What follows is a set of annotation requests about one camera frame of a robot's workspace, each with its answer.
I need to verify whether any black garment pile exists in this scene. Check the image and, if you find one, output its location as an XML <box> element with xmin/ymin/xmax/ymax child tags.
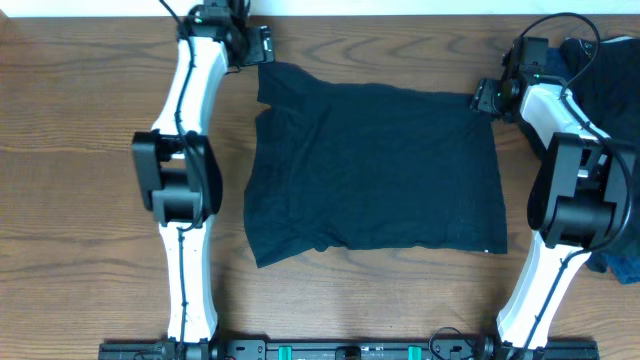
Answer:
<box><xmin>558</xmin><ymin>36</ymin><xmax>639</xmax><ymax>284</ymax></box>

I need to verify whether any navy blue garment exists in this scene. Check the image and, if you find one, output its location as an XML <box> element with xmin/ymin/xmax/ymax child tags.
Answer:
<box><xmin>544</xmin><ymin>48</ymin><xmax>573</xmax><ymax>82</ymax></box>

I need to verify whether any black nike t-shirt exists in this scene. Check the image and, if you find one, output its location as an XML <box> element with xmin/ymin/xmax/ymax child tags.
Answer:
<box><xmin>244</xmin><ymin>62</ymin><xmax>507</xmax><ymax>267</ymax></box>

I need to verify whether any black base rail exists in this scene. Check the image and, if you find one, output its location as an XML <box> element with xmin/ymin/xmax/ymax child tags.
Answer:
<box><xmin>98</xmin><ymin>336</ymin><xmax>600</xmax><ymax>360</ymax></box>

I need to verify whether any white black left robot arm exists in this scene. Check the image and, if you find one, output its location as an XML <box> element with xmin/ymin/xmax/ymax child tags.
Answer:
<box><xmin>99</xmin><ymin>1</ymin><xmax>275</xmax><ymax>359</ymax></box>

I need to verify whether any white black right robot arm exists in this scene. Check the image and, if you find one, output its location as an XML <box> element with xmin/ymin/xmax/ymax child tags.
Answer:
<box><xmin>471</xmin><ymin>74</ymin><xmax>635</xmax><ymax>359</ymax></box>

